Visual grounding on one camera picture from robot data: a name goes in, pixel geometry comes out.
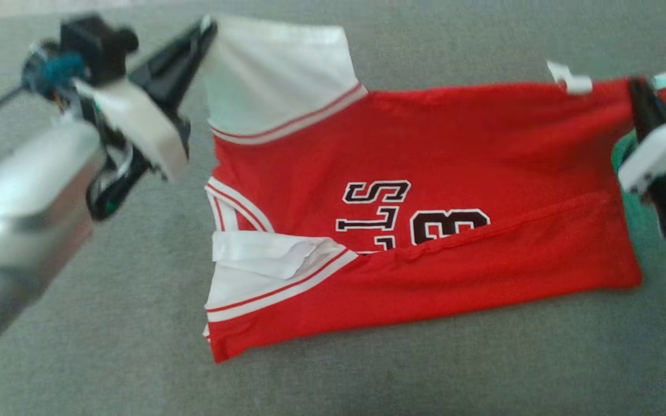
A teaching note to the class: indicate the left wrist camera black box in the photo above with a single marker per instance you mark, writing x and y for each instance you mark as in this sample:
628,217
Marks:
96,46

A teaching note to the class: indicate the red basketball jersey white trim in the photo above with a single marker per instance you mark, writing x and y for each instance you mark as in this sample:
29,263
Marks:
454,144

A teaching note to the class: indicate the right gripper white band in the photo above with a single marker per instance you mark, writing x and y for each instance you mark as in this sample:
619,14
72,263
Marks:
662,150

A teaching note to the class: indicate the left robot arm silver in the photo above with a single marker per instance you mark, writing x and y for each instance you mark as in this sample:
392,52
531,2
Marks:
21,202

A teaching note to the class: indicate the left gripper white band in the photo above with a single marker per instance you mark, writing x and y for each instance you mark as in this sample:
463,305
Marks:
142,133

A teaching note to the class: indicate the large grey sofa seat cushion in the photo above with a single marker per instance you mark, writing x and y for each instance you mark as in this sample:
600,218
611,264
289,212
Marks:
425,387

